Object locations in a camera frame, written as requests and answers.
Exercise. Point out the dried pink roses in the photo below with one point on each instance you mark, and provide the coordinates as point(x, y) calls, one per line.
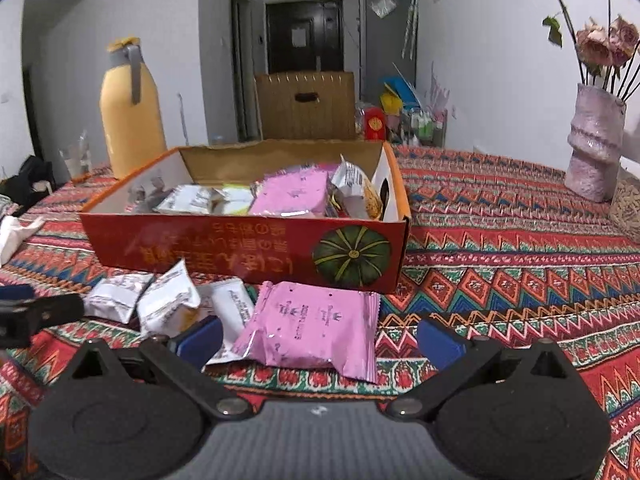
point(595, 42)

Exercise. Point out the dark entrance door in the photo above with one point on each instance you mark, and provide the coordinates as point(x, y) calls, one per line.
point(327, 35)

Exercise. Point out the blue plastic item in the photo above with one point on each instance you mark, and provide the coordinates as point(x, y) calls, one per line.
point(402, 91)

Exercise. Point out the yellow plastic item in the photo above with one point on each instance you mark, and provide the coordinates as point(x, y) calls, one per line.
point(391, 103)

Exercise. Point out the pink snack packet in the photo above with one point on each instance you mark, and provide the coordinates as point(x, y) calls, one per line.
point(290, 192)
point(310, 330)

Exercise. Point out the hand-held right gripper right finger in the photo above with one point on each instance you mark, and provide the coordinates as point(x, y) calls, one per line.
point(440, 345)

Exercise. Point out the rack of small bottles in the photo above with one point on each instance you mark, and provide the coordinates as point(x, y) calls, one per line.
point(425, 127)

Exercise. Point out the patterned red tablecloth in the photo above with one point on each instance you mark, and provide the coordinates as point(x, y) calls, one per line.
point(500, 270)

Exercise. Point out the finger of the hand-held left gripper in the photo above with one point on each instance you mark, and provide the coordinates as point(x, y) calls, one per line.
point(15, 293)
point(50, 310)

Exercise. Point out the white cookie snack packet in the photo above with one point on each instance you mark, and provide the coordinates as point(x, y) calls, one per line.
point(367, 202)

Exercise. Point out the yellow thermos jug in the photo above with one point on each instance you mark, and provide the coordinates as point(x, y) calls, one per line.
point(132, 125)

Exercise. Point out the red cardboard box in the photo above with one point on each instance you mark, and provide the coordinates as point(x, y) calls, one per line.
point(200, 245)

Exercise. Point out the light green snack packet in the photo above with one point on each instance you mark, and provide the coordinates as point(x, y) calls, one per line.
point(236, 202)

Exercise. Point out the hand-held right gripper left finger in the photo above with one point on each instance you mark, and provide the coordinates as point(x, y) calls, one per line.
point(200, 342)

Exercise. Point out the pile of dark clothes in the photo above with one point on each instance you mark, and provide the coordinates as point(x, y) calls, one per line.
point(30, 180)

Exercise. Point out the white and orange cracker packet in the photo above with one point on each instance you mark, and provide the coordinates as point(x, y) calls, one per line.
point(165, 300)

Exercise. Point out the pink ceramic vase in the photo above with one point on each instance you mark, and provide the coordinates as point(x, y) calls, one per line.
point(595, 145)

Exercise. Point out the grey refrigerator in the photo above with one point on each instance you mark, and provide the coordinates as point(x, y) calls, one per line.
point(387, 55)

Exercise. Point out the paper notice on door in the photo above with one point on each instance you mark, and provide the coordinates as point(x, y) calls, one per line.
point(299, 36)

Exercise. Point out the white umbrella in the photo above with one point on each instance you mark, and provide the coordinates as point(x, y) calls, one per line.
point(410, 25)

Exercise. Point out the woven chair back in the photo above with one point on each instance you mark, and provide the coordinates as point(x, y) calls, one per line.
point(280, 115)

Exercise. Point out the red tin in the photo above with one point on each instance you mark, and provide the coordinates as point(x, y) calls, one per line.
point(374, 124)

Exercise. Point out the white cloth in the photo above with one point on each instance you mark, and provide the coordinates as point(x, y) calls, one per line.
point(17, 240)

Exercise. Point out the clear drinking glass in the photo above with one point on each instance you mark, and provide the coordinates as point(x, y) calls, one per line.
point(76, 160)

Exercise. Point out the clear plastic bag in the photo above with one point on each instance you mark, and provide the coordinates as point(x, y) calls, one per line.
point(382, 6)

